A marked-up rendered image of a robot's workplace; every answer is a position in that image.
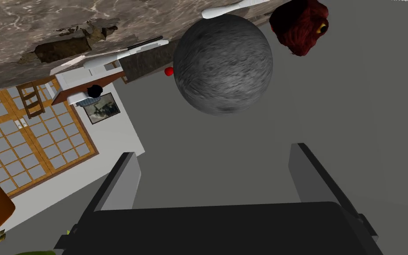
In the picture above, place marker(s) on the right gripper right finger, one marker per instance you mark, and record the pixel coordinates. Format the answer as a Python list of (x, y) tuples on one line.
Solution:
[(308, 177)]

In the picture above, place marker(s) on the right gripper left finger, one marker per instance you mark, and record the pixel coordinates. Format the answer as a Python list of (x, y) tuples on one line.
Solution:
[(122, 187)]

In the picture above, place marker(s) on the framed dark picture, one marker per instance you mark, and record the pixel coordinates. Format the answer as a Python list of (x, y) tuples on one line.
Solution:
[(102, 108)]

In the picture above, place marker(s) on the wooden framed glass door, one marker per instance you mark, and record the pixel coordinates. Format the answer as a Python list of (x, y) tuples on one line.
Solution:
[(30, 152)]

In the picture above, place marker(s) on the small red ball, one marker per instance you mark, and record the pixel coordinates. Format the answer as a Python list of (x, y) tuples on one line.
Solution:
[(169, 71)]

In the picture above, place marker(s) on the wooden chair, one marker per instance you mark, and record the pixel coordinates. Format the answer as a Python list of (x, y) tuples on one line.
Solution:
[(30, 101)]

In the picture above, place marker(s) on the grey ball door knob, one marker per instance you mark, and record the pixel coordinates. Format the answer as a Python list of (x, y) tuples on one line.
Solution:
[(222, 65)]

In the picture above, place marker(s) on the dark red furry object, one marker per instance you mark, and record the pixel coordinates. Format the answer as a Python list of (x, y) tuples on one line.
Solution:
[(296, 24)]

